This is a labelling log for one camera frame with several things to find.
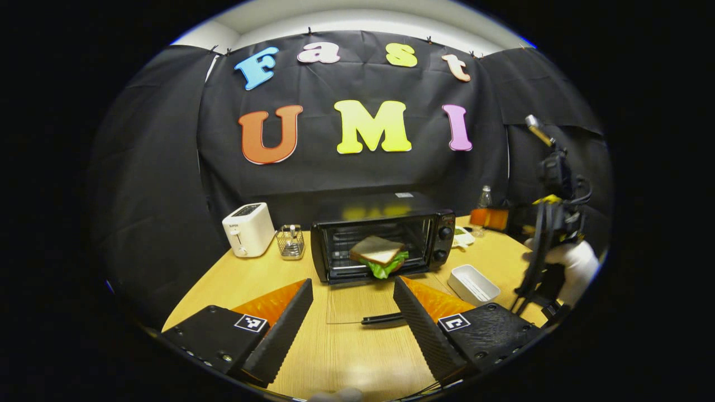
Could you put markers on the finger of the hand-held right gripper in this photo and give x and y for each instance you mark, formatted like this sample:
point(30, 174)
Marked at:
point(499, 220)
point(479, 219)

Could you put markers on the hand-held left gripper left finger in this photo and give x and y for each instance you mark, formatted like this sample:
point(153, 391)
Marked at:
point(285, 338)

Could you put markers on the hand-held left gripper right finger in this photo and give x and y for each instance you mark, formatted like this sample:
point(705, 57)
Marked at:
point(427, 338)

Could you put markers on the black electric oven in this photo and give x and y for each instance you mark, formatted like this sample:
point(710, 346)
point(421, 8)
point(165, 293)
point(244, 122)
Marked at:
point(385, 204)

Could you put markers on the sandwich with lettuce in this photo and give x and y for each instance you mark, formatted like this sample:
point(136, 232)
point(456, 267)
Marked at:
point(377, 250)

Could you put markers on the clear plastic water bottle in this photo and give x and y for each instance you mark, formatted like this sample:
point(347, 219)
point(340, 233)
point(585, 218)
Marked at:
point(484, 198)

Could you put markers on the white divided dish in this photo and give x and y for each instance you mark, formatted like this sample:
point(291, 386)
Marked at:
point(462, 239)

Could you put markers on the white rectangular container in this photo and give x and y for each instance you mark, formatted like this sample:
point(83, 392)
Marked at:
point(475, 285)

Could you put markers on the white toaster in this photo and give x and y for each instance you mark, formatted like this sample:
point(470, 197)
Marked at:
point(248, 231)

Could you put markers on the black backdrop cloth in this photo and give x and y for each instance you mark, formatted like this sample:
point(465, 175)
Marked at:
point(335, 178)

